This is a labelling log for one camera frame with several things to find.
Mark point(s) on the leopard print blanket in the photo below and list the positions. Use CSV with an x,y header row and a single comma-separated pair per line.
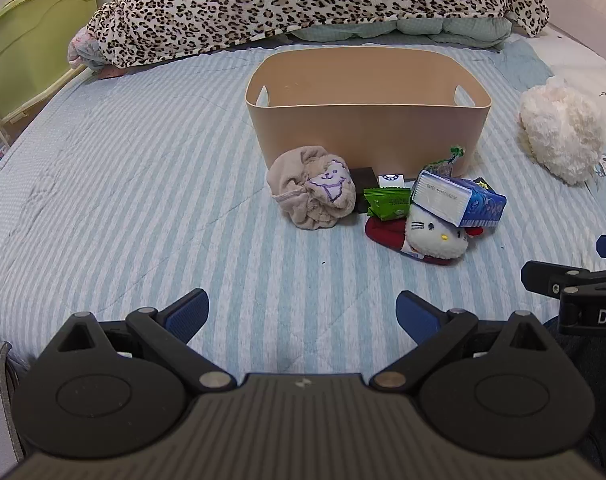
x,y
293,0

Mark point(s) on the dark brown small box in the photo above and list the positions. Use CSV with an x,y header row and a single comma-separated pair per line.
x,y
361,180

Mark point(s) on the green snack packet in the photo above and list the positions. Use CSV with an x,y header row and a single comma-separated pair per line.
x,y
388,204

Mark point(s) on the blue tissue pack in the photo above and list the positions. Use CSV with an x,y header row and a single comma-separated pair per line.
x,y
463,200

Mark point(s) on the small white box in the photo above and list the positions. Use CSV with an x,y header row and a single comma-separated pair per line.
x,y
390,181

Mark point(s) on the beige rolled socks purple drawing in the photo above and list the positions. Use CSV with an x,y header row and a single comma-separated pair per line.
x,y
308,190

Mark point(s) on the blue striped bed cover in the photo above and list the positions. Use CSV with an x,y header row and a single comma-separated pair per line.
x,y
133,185

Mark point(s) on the pale green quilt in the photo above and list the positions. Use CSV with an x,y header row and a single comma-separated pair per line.
x,y
433,30

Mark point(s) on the green candy wrapper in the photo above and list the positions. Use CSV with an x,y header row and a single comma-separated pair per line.
x,y
443,165

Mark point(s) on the green headboard furniture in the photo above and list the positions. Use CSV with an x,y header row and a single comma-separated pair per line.
x,y
28,45

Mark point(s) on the pink floral cloth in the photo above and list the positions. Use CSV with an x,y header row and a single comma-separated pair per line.
x,y
80,50

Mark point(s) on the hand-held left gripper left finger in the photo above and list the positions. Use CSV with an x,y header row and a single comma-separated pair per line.
x,y
188,312

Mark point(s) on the beige storage basket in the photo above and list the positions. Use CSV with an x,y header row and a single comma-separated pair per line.
x,y
363,125

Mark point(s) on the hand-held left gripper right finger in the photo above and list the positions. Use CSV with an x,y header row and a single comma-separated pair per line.
x,y
417,312

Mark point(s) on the red cat plush slipper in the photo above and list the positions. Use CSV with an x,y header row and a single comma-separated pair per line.
x,y
433,237

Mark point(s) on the white fluffy plush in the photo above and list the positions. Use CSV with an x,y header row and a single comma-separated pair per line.
x,y
563,130

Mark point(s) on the grey fabric item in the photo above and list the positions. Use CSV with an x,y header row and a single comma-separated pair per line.
x,y
0,400

